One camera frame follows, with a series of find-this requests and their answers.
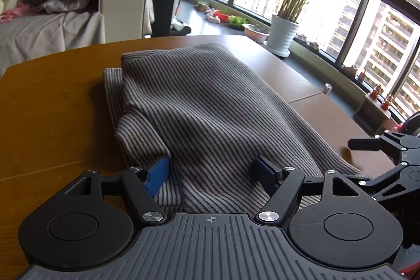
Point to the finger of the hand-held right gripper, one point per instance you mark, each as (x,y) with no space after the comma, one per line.
(393,181)
(364,144)

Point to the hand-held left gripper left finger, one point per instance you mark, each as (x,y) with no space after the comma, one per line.
(159,175)

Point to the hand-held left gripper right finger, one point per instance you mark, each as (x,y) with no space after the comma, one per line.
(265,173)

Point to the striped grey sweater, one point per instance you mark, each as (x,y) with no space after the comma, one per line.
(213,109)

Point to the small dark cabinet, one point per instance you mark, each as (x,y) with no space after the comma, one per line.
(374,112)

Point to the red doll figurine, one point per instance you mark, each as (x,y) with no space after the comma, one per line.
(387,102)
(376,93)

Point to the tiny white shoes pair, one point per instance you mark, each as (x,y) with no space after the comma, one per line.
(308,43)

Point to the black framed window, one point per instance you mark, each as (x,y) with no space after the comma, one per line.
(361,21)

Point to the pink basin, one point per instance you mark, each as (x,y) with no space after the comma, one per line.
(256,34)

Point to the black slipper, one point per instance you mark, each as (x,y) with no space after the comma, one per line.
(182,29)

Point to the green plant in tray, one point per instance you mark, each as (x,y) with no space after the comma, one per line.
(238,22)

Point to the red tray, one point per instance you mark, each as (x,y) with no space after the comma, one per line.
(222,17)

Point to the small pink white shoes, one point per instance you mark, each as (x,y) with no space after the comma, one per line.
(212,16)

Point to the small brown shoes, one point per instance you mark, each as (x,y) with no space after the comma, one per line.
(201,6)

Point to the grey covered sofa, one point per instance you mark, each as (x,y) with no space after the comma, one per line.
(49,34)

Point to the pink cloth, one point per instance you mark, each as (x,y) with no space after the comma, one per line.
(14,12)

